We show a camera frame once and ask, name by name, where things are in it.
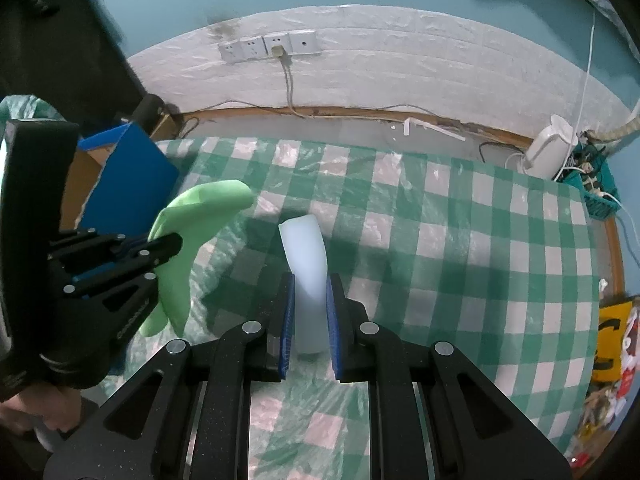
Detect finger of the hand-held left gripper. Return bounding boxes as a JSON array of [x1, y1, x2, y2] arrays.
[[50, 229, 127, 279], [62, 232, 184, 354]]

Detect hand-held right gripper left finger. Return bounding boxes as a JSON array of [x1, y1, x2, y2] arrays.
[[42, 274, 297, 480]]

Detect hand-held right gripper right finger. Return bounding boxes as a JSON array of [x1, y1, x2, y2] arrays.
[[326, 274, 573, 480]]

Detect blue cardboard box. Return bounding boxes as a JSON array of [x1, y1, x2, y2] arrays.
[[60, 122, 181, 242]]

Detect light green cloth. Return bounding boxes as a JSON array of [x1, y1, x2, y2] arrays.
[[139, 180, 255, 339]]

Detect person's left hand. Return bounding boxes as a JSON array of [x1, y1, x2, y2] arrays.
[[0, 388, 84, 436]]

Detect green checked cloth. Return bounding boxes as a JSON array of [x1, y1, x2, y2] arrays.
[[0, 95, 67, 124]]

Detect green checked tablecloth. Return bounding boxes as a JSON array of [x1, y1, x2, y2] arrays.
[[100, 135, 607, 480]]

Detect white plastic strip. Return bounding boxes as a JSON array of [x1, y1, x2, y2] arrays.
[[389, 117, 467, 142]]

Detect yellow packet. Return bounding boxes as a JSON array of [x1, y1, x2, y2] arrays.
[[592, 302, 637, 387]]

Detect white electric kettle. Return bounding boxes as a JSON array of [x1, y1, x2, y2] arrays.
[[522, 114, 577, 182]]

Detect colourful snack bags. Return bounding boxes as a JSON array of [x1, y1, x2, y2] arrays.
[[570, 305, 640, 467]]

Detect teal plastic basket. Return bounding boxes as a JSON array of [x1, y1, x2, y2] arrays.
[[555, 142, 622, 222]]

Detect beige wrapped pipe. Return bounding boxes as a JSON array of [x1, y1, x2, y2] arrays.
[[589, 112, 640, 142]]

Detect white plug with cable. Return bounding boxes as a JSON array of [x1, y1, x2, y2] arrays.
[[271, 46, 303, 117]]

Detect white wall socket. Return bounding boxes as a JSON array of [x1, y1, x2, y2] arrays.
[[263, 33, 292, 58], [288, 30, 318, 55], [218, 42, 246, 64], [241, 37, 268, 60]]

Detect black cable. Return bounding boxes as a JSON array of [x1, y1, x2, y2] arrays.
[[479, 141, 527, 164]]

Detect thin white hanging cord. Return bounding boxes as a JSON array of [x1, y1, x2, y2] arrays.
[[575, 10, 599, 137]]

